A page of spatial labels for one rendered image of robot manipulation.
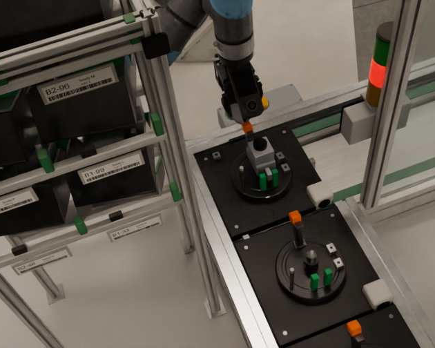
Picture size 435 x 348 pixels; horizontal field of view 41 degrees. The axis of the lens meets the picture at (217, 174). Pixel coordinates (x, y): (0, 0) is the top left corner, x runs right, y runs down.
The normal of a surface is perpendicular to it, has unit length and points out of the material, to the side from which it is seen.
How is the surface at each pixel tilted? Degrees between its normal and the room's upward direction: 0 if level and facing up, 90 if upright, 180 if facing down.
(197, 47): 90
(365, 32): 0
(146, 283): 0
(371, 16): 0
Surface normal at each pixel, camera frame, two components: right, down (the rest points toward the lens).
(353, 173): -0.09, -0.58
